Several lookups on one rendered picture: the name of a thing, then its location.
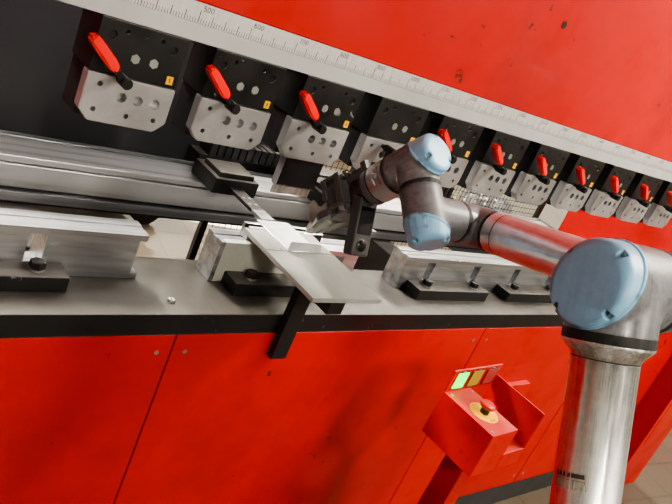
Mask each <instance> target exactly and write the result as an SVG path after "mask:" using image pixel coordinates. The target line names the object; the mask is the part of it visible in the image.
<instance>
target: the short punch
mask: <svg viewBox="0 0 672 504"><path fill-rule="evenodd" d="M323 165H324V164H319V163H314V162H308V161H303V160H298V159H292V158H287V157H285V156H283V155H282V154H281V157H280V159H279V162H278V164H277V167H276V169H275V172H274V174H273V177H272V179H271V181H272V182H273V184H272V187H271V189H270V192H274V193H281V194H288V195H295V196H302V197H307V196H308V194H309V191H310V190H313V189H314V187H315V184H316V182H317V179H318V177H319V175H320V172H321V170H322V167H323Z"/></svg>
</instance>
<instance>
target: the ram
mask: <svg viewBox="0 0 672 504"><path fill-rule="evenodd" d="M57 1H61V2H64V3H68V4H71V5H74V6H78V7H81V8H84V9H88V10H91V11H95V12H98V13H101V14H105V15H108V16H111V17H115V18H118V19H122V20H125V21H128V22H132V23H135V24H138V25H142V26H145V27H149V28H152V29H155V30H159V31H162V32H165V33H169V34H172V35H176V36H179V37H182V38H186V39H189V40H193V41H196V42H199V43H203V44H206V45H209V46H213V47H216V48H220V49H223V50H226V51H230V52H233V53H236V54H240V55H243V56H247V57H250V58H253V59H257V60H260V61H263V62H267V63H270V64H274V65H277V66H280V67H284V68H287V69H290V70H294V71H297V72H301V73H304V74H307V75H311V76H314V77H318V78H321V79H324V80H328V81H331V82H334V83H338V84H341V85H345V86H348V87H351V88H355V89H358V90H361V91H365V92H368V93H372V94H375V95H378V96H382V97H385V98H388V99H392V100H395V101H399V102H402V103H405V104H409V105H412V106H415V107H419V108H422V109H426V110H429V111H432V112H436V113H439V114H443V115H446V116H449V117H453V118H456V119H459V120H463V121H466V122H470V123H473V124H476V125H480V126H483V127H486V128H490V129H493V130H497V131H500V132H503V133H507V134H510V135H513V136H517V137H520V138H524V139H527V140H530V141H534V142H537V143H540V144H544V145H547V146H551V147H554V148H557V149H561V150H564V151H568V152H571V153H574V154H578V155H581V156H584V157H588V158H591V159H595V160H598V161H601V162H605V163H608V164H611V165H615V166H618V167H622V168H625V169H628V170H632V171H635V172H638V173H642V174H645V175H649V176H652V177H655V178H659V179H662V180H665V181H669V182H672V173H670V172H667V171H664V170H661V169H657V168H654V167H651V166H648V165H645V164H642V163H639V162H635V161H632V160H629V159H626V158H623V157H620V156H616V155H613V154H610V153H607V152H604V151H601V150H598V149H594V148H591V147H588V146H585V145H582V144H579V143H575V142H572V141H569V140H566V139H563V138H560V137H556V136H553V135H550V134H547V133H544V132H541V131H538V130H534V129H531V128H528V127H525V126H522V125H519V124H515V123H512V122H509V121H506V120H503V119H500V118H497V117H493V116H490V115H487V114H484V113H481V112H478V111H474V110H471V109H468V108H465V107H462V106H459V105H456V104H452V103H449V102H446V101H443V100H440V99H437V98H433V97H430V96H427V95H424V94H421V93H418V92H414V91H411V90H408V89H405V88H402V87H399V86H396V85H392V84H389V83H386V82H383V81H380V80H377V79H373V78H370V77H367V76H364V75H361V74H358V73H355V72H351V71H348V70H345V69H342V68H339V67H336V66H332V65H329V64H326V63H323V62H320V61H317V60H313V59H310V58H307V57H304V56H301V55H298V54H295V53H291V52H288V51H285V50H282V49H279V48H276V47H272V46H269V45H266V44H263V43H260V42H257V41H254V40H250V39H247V38H244V37H241V36H238V35H235V34H231V33H228V32H225V31H222V30H219V29H216V28H213V27H209V26H206V25H203V24H200V23H197V22H194V21H190V20H187V19H184V18H181V17H178V16H175V15H171V14H168V13H165V12H162V11H159V10H156V9H153V8H149V7H146V6H143V5H140V4H137V3H134V2H130V1H127V0H57ZM195 1H198V2H201V3H204V4H207V5H210V6H213V7H216V8H219V9H222V10H225V11H228V12H231V13H234V14H236V15H239V16H242V17H245V18H248V19H251V20H254V21H257V22H260V23H263V24H266V25H269V26H272V27H275V28H278V29H281V30H283V31H286V32H289V33H292V34H295V35H298V36H301V37H304V38H307V39H310V40H313V41H316V42H319V43H322V44H325V45H328V46H331V47H333V48H336V49H339V50H342V51H345V52H348V53H351V54H354V55H357V56H360V57H363V58H366V59H369V60H372V61H375V62H378V63H380V64H383V65H386V66H389V67H392V68H395V69H398V70H401V71H404V72H407V73H410V74H413V75H416V76H419V77H422V78H425V79H428V80H430V81H433V82H436V83H439V84H442V85H445V86H448V87H451V88H454V89H457V90H460V91H463V92H466V93H469V94H472V95H475V96H477V97H480V98H483V99H486V100H489V101H492V102H495V103H498V104H501V105H504V106H507V107H510V108H513V109H516V110H519V111H522V112H525V113H527V114H530V115H533V116H536V117H539V118H542V119H545V120H548V121H551V122H554V123H557V124H560V125H563V126H566V127H569V128H572V129H574V130H577V131H580V132H583V133H586V134H589V135H592V136H595V137H598V138H601V139H604V140H607V141H610V142H613V143H616V144H619V145H621V146H624V147H627V148H630V149H633V150H636V151H639V152H642V153H645V154H648V155H651V156H654V157H657V158H660V159H663V160H666V161H669V162H671V163H672V0H195Z"/></svg>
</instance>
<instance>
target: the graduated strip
mask: <svg viewBox="0 0 672 504"><path fill-rule="evenodd" d="M127 1H130V2H134V3H137V4H140V5H143V6H146V7H149V8H153V9H156V10H159V11H162V12H165V13H168V14H171V15H175V16H178V17H181V18H184V19H187V20H190V21H194V22H197V23H200V24H203V25H206V26H209V27H213V28H216V29H219V30H222V31H225V32H228V33H231V34H235V35H238V36H241V37H244V38H247V39H250V40H254V41H257V42H260V43H263V44H266V45H269V46H272V47H276V48H279V49H282V50H285V51H288V52H291V53H295V54H298V55H301V56H304V57H307V58H310V59H313V60H317V61H320V62H323V63H326V64H329V65H332V66H336V67H339V68H342V69H345V70H348V71H351V72H355V73H358V74H361V75H364V76H367V77H370V78H373V79H377V80H380V81H383V82H386V83H389V84H392V85H396V86H399V87H402V88H405V89H408V90H411V91H414V92H418V93H421V94H424V95H427V96H430V97H433V98H437V99H440V100H443V101H446V102H449V103H452V104H456V105H459V106H462V107H465V108H468V109H471V110H474V111H478V112H481V113H484V114H487V115H490V116H493V117H497V118H500V119H503V120H506V121H509V122H512V123H515V124H519V125H522V126H525V127H528V128H531V129H534V130H538V131H541V132H544V133H547V134H550V135H553V136H556V137H560V138H563V139H566V140H569V141H572V142H575V143H579V144H582V145H585V146H588V147H591V148H594V149H598V150H601V151H604V152H607V153H610V154H613V155H616V156H620V157H623V158H626V159H629V160H632V161H635V162H639V163H642V164H645V165H648V166H651V167H654V168H657V169H661V170H664V171H667V172H670V173H672V163H671V162H669V161H666V160H663V159H660V158H657V157H654V156H651V155H648V154H645V153H642V152H639V151H636V150H633V149H630V148H627V147H624V146H621V145H619V144H616V143H613V142H610V141H607V140H604V139H601V138H598V137H595V136H592V135H589V134H586V133H583V132H580V131H577V130H574V129H572V128H569V127H566V126H563V125H560V124H557V123H554V122H551V121H548V120H545V119H542V118H539V117H536V116H533V115H530V114H527V113H525V112H522V111H519V110H516V109H513V108H510V107H507V106H504V105H501V104H498V103H495V102H492V101H489V100H486V99H483V98H480V97H477V96H475V95H472V94H469V93H466V92H463V91H460V90H457V89H454V88H451V87H448V86H445V85H442V84H439V83H436V82H433V81H430V80H428V79H425V78H422V77H419V76H416V75H413V74H410V73H407V72H404V71H401V70H398V69H395V68H392V67H389V66H386V65H383V64H380V63H378V62H375V61H372V60H369V59H366V58H363V57H360V56H357V55H354V54H351V53H348V52H345V51H342V50H339V49H336V48H333V47H331V46H328V45H325V44H322V43H319V42H316V41H313V40H310V39H307V38H304V37H301V36H298V35H295V34H292V33H289V32H286V31H283V30H281V29H278V28H275V27H272V26H269V25H266V24H263V23H260V22H257V21H254V20H251V19H248V18H245V17H242V16H239V15H236V14H234V13H231V12H228V11H225V10H222V9H219V8H216V7H213V6H210V5H207V4H204V3H201V2H198V1H195V0H127Z"/></svg>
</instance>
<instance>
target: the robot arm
mask: <svg viewBox="0 0 672 504"><path fill-rule="evenodd" d="M450 163H451V154H450V151H449V149H448V147H447V145H446V144H445V142H444V141H443V140H442V139H441V138H440V137H438V136H437V135H435V134H431V133H428V134H424V135H422V136H420V137H418V138H417V139H415V140H411V141H409V142H408V143H407V144H406V145H404V146H403V147H401V148H399V149H398V150H396V151H394V152H393V153H391V154H389V155H388V156H386V157H385V158H383V159H381V160H379V161H378V162H370V161H368V160H363V161H362V162H360V166H361V167H360V168H358V169H357V170H355V171H353V172H352V171H349V170H344V171H342V172H339V171H337V172H335V173H334V174H332V175H331V176H329V177H327V178H326V179H324V180H323V181H321V182H320V183H321V188H322V191H321V192H322V197H323V201H326V203H324V204H323V206H321V207H320V206H319V205H318V203H317V202H316V201H315V200H313V201H311V202H310V204H309V223H308V225H307V226H306V232H307V233H310V234H321V233H325V232H329V231H333V230H337V229H340V228H343V227H346V226H348V228H347V233H346V238H345V243H344V248H343V252H344V253H345V254H348V255H353V256H359V257H366V256H367V254H368V249H369V244H370V239H371V234H372V229H373V224H374V219H375V214H376V209H377V205H381V204H383V203H385V202H390V201H392V200H393V199H395V198H397V197H399V198H400V204H401V211H402V217H403V229H404V231H405V234H406V239H407V243H408V245H409V247H410V248H412V249H414V250H416V251H432V250H437V249H440V248H442V247H444V246H446V245H447V244H448V243H449V242H454V243H459V244H465V245H469V246H472V247H475V248H477V249H480V250H482V251H485V252H488V253H490V254H493V255H496V256H498V257H501V258H503V259H506V260H508V261H511V262H513V263H516V264H519V265H521V266H524V267H526V268H529V269H531V270H534V271H536V272H539V273H542V274H544V275H547V276H549V277H551V281H550V299H551V303H552V305H553V306H555V308H556V309H555V312H556V313H557V315H558V316H559V317H560V318H561V319H562V320H563V324H562V331H561V338H562V339H563V341H564V342H565V343H566V345H567V346H568V347H569V349H570V352H571V353H570V360H569V367H568V374H567V381H566V388H565V395H564V402H563V409H562V416H561V423H560V429H559V436H558V443H557V450H556V457H555V464H554V471H553V478H552V485H551V492H550V499H549V504H621V502H622V495H623V488H624V481H625V474H626V467H627V460H628V453H629V447H630V440H631V433H632V426H633V419H634V412H635V405H636V398H637V391H638V384H639V377H640V371H641V365H642V364H643V362H644V361H646V360H647V359H649V358H650V357H652V356H653V355H655V354H656V352H657V346H658V340H659V334H664V333H669V332H671V331H672V252H669V251H666V250H662V249H657V248H652V247H648V246H644V245H639V244H635V243H633V242H631V241H628V240H625V239H621V238H601V237H599V238H591V239H584V238H581V237H578V236H575V235H572V234H569V233H565V232H562V231H559V230H556V229H553V228H550V227H547V226H543V225H540V224H537V223H534V222H531V221H528V220H524V219H521V218H518V217H515V216H512V215H509V214H505V213H502V212H500V211H498V210H496V209H494V208H492V207H488V206H480V205H475V204H471V203H467V202H463V201H458V200H454V199H450V198H445V197H443V192H442V186H441V180H440V175H442V174H444V172H445V171H447V170H448V169H449V167H450ZM345 171H348V172H345ZM350 172H351V173H350ZM342 174H343V175H342ZM346 175H347V176H346Z"/></svg>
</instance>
